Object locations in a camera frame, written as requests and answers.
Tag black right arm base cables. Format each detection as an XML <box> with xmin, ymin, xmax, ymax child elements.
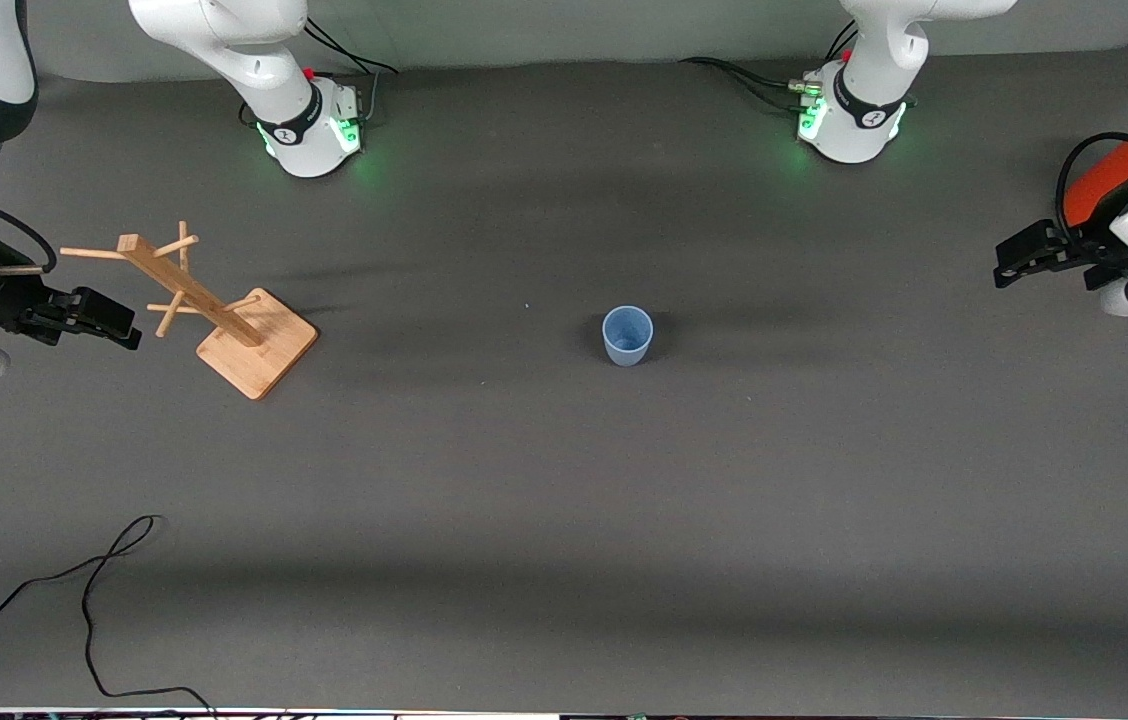
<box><xmin>302</xmin><ymin>15</ymin><xmax>397</xmax><ymax>126</ymax></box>

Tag thin black loose cable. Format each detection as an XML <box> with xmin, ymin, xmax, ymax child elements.
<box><xmin>0</xmin><ymin>515</ymin><xmax>217</xmax><ymax>717</ymax></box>

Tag wooden cup rack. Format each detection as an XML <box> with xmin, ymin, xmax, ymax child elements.
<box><xmin>59</xmin><ymin>220</ymin><xmax>320</xmax><ymax>401</ymax></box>

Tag black left arm base cables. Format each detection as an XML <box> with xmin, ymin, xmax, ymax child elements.
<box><xmin>677</xmin><ymin>20</ymin><xmax>857</xmax><ymax>113</ymax></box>

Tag black arm base cables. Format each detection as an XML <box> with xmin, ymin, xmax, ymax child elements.
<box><xmin>302</xmin><ymin>15</ymin><xmax>397</xmax><ymax>126</ymax></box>
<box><xmin>677</xmin><ymin>20</ymin><xmax>857</xmax><ymax>113</ymax></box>

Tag light blue cup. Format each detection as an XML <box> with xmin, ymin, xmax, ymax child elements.
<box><xmin>602</xmin><ymin>305</ymin><xmax>655</xmax><ymax>368</ymax></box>

